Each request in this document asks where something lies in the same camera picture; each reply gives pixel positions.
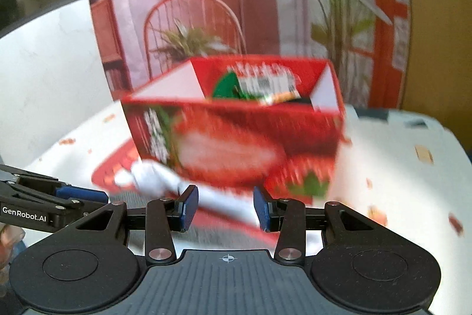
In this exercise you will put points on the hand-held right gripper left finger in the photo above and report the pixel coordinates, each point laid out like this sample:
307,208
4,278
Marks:
188,207

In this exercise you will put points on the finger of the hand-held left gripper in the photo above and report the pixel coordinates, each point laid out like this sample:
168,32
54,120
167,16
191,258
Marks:
83,194
29,178

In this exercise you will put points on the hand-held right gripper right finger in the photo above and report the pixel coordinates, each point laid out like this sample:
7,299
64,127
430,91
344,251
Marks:
261,208

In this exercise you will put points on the white sock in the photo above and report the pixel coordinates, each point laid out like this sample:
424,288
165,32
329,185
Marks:
158,176

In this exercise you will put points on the red strawberry print cardboard box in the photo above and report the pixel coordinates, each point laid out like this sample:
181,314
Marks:
228,149

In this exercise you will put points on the person's left hand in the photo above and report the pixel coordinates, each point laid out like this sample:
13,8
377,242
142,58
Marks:
9,240

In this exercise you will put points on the green packet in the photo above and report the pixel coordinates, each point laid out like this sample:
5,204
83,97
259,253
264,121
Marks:
226,88

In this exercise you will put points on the bear print blanket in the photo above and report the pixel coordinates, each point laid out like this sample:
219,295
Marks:
398,167

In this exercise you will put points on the wall poster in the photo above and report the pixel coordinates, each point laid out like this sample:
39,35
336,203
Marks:
258,23

